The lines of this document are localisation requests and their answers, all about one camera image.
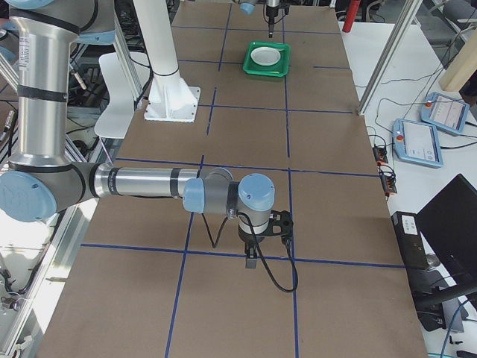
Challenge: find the near blue teach pendant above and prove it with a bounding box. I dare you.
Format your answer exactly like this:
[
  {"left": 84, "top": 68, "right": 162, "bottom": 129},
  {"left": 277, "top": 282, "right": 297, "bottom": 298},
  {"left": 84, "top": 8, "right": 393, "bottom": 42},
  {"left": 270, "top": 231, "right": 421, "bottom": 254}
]
[{"left": 392, "top": 119, "right": 443, "bottom": 168}]

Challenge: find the far blue teach pendant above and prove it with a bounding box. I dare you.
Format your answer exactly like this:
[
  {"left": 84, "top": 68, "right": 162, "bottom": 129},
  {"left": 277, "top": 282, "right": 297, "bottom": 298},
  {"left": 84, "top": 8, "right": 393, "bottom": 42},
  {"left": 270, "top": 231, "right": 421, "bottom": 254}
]
[{"left": 420, "top": 92, "right": 470, "bottom": 136}]

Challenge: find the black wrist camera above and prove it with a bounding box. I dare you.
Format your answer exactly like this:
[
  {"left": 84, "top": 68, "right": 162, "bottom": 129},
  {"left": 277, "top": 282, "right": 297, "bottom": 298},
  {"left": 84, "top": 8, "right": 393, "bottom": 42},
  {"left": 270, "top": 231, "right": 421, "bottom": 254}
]
[{"left": 268, "top": 210, "right": 294, "bottom": 240}]

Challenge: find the white chair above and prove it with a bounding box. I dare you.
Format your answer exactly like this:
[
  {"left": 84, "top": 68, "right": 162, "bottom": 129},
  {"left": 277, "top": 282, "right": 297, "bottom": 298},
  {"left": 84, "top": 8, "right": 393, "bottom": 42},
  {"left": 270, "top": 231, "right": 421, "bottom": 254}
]
[{"left": 95, "top": 52, "right": 136, "bottom": 139}]

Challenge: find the green plastic tray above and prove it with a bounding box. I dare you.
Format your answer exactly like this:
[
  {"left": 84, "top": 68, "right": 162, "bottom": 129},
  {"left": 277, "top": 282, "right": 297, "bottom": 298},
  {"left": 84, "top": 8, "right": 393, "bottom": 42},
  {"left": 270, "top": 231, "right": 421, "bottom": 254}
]
[{"left": 242, "top": 41, "right": 291, "bottom": 78}]

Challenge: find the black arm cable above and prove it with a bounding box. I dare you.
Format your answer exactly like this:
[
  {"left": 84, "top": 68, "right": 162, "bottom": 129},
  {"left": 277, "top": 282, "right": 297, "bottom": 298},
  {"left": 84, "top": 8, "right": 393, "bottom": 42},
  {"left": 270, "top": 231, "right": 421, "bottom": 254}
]
[{"left": 200, "top": 212, "right": 300, "bottom": 294}]

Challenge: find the red cylinder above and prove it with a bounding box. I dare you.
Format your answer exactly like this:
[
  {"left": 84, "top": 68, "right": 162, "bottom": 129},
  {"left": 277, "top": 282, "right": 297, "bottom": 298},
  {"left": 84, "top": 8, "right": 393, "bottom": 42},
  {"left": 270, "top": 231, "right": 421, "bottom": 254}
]
[{"left": 342, "top": 0, "right": 361, "bottom": 33}]

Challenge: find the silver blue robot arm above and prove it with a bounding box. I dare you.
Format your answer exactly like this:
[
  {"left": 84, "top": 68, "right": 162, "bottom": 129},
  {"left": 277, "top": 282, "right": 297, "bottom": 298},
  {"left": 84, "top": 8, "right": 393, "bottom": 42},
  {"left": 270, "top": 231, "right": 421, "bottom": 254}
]
[
  {"left": 1, "top": 1, "right": 276, "bottom": 259},
  {"left": 234, "top": 0, "right": 290, "bottom": 39}
]

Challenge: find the black monitor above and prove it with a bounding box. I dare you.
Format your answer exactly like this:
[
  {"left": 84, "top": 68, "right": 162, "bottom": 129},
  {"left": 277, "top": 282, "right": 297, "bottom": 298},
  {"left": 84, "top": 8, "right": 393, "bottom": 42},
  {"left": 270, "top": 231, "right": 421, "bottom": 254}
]
[{"left": 415, "top": 174, "right": 476, "bottom": 307}]

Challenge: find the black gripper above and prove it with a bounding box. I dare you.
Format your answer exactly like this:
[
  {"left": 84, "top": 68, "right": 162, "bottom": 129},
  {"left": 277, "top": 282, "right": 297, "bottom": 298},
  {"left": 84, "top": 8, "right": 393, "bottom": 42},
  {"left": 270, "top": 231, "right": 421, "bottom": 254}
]
[
  {"left": 238, "top": 228, "right": 266, "bottom": 269},
  {"left": 265, "top": 5, "right": 290, "bottom": 38}
]

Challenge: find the aluminium frame post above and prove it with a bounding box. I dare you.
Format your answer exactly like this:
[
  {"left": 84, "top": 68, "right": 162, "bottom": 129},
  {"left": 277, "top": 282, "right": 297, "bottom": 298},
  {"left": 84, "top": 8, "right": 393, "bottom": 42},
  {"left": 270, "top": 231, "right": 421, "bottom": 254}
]
[{"left": 357, "top": 0, "right": 423, "bottom": 116}]

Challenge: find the orange black power strip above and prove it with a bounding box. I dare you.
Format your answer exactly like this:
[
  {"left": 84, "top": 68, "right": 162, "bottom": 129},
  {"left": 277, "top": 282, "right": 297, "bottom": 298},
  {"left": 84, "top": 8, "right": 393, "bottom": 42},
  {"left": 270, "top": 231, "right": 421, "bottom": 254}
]
[{"left": 372, "top": 145, "right": 388, "bottom": 166}]

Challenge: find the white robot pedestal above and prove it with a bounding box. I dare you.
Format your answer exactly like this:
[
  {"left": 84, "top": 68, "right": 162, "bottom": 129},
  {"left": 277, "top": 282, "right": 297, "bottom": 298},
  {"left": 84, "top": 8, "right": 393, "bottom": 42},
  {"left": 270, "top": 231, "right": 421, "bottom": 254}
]
[{"left": 133, "top": 0, "right": 200, "bottom": 123}]

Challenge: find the white round plate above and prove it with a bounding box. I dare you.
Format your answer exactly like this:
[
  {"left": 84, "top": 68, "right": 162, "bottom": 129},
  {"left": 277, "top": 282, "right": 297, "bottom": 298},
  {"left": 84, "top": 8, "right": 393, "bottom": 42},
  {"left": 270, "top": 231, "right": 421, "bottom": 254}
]
[{"left": 250, "top": 46, "right": 281, "bottom": 66}]

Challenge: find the blue teach pendant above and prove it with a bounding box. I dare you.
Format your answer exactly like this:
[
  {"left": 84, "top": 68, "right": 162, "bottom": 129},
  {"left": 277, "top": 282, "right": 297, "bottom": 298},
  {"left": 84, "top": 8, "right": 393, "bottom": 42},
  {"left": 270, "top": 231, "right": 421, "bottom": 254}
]
[
  {"left": 420, "top": 92, "right": 470, "bottom": 136},
  {"left": 392, "top": 119, "right": 443, "bottom": 168}
]

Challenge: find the black desktop box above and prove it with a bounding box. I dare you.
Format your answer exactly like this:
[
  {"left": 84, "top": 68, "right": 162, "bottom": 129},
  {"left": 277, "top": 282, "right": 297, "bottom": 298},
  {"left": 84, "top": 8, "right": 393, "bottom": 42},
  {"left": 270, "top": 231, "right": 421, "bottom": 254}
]
[{"left": 391, "top": 211, "right": 440, "bottom": 271}]

